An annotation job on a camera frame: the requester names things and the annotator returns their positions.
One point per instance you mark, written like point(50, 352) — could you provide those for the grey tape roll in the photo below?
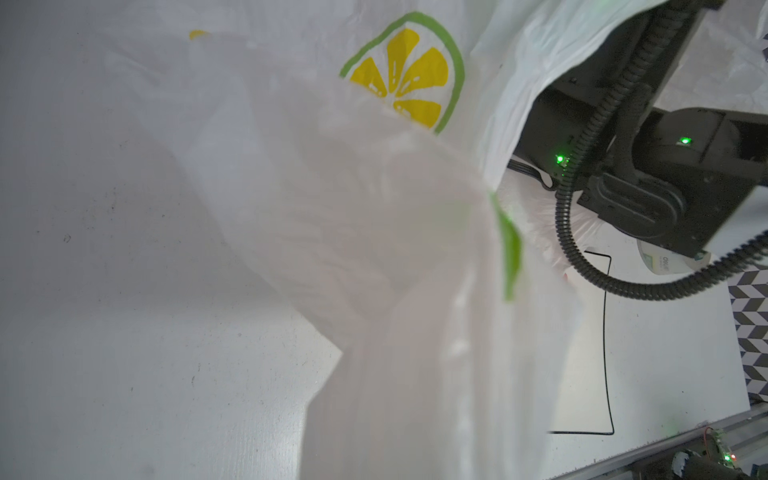
point(665, 262)

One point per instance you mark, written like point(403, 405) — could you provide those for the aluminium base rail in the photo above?
point(733, 448)

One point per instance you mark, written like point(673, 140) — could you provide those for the white plastic bag lemon print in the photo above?
point(350, 152)

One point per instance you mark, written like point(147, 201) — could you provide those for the white mat black border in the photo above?
point(583, 404)

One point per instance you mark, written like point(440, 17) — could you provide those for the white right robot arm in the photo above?
point(672, 179)

